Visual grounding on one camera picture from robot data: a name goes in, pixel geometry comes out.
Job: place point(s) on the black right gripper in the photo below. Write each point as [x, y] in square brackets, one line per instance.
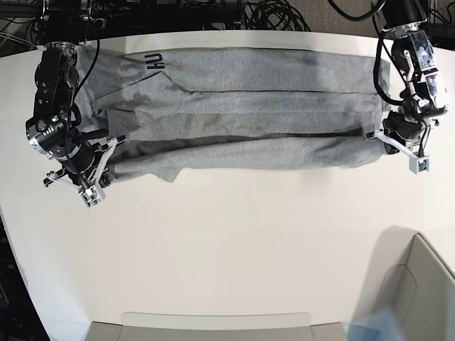
[79, 158]

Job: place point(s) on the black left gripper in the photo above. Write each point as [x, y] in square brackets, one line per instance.
[407, 132]

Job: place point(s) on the grey T-shirt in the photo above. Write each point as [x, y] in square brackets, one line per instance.
[267, 109]

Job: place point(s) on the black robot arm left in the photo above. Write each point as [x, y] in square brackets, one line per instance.
[424, 98]

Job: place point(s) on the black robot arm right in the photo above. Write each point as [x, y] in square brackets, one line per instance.
[53, 130]

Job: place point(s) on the black power strip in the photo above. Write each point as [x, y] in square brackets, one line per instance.
[99, 23]

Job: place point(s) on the white camera bracket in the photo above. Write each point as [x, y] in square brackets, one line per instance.
[417, 163]
[89, 188]

